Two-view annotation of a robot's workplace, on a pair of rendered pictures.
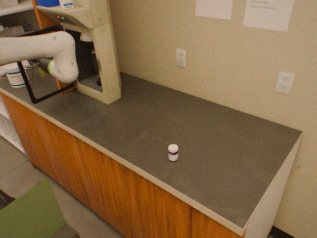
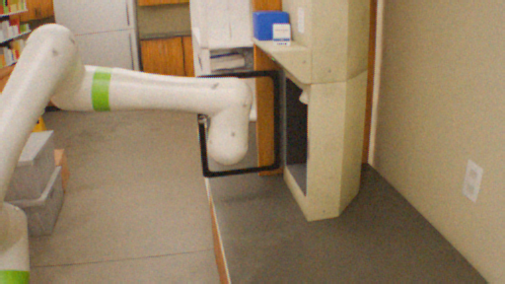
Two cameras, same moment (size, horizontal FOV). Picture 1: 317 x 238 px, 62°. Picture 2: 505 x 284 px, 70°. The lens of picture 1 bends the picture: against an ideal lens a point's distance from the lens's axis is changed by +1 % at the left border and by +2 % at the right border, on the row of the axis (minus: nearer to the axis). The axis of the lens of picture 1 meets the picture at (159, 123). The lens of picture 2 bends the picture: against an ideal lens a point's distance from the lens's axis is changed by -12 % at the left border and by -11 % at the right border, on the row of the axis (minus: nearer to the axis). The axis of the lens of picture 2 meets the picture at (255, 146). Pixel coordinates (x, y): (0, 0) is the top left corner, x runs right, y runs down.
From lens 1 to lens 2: 0.52 m
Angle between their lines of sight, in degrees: 35
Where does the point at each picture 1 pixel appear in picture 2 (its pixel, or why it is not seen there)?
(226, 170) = not seen: outside the picture
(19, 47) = (153, 91)
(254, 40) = not seen: outside the picture
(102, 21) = (331, 75)
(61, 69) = (214, 138)
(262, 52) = not seen: outside the picture
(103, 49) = (323, 123)
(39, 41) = (187, 87)
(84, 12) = (299, 55)
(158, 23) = (449, 103)
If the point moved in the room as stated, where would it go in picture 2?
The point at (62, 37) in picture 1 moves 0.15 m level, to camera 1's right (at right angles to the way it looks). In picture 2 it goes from (226, 88) to (276, 97)
